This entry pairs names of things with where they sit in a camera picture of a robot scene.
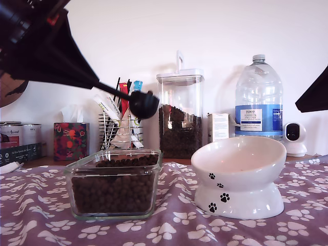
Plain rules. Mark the square glass food container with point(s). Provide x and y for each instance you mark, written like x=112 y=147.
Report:
x=77 y=205

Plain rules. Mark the purple paw print cloth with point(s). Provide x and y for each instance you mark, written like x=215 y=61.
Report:
x=179 y=230

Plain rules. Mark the plain white sachet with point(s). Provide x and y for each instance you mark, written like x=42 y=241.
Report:
x=135 y=133

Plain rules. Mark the beige paper sachet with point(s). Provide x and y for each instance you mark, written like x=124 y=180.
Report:
x=123 y=135

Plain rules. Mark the silver tin plain label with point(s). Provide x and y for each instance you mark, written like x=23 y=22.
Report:
x=32 y=134

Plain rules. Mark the round brown map board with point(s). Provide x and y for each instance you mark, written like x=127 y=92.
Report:
x=12 y=94

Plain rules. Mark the white tissue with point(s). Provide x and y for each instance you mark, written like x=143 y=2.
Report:
x=71 y=114

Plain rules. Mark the white paw print cat bowl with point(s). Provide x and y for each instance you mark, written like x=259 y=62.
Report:
x=238 y=159

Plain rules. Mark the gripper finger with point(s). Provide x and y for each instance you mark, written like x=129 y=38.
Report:
x=38 y=64
x=316 y=97
x=66 y=41

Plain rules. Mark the floral tissue box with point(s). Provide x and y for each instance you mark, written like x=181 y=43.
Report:
x=71 y=143

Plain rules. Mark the brown cat kibble pile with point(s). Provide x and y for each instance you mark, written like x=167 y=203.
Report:
x=115 y=192
x=179 y=138

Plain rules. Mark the white dish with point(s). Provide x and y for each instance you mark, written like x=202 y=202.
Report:
x=9 y=167

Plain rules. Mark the white sachet green print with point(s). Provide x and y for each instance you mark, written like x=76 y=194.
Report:
x=103 y=107
x=110 y=103

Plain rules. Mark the dark printed carton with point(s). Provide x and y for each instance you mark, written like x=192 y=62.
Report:
x=20 y=155

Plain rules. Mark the tall clear white-lidded jar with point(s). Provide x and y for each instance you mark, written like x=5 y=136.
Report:
x=179 y=87

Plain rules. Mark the large clear water bottle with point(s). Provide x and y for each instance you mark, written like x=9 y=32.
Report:
x=258 y=87

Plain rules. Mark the black straw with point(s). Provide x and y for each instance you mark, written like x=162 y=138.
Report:
x=129 y=85
x=117 y=83

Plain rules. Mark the small white round camera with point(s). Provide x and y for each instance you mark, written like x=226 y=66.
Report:
x=294 y=146

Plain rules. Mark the red stick sachet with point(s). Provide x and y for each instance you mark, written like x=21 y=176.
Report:
x=124 y=107

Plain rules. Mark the blue stick sachet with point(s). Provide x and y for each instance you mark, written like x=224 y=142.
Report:
x=138 y=85

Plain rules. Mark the black plastic measuring scoop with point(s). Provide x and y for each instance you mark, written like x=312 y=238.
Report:
x=142 y=107

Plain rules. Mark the silver tin red label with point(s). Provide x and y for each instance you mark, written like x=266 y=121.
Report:
x=11 y=135

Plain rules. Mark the small white printed carton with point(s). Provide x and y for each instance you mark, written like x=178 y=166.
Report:
x=219 y=128

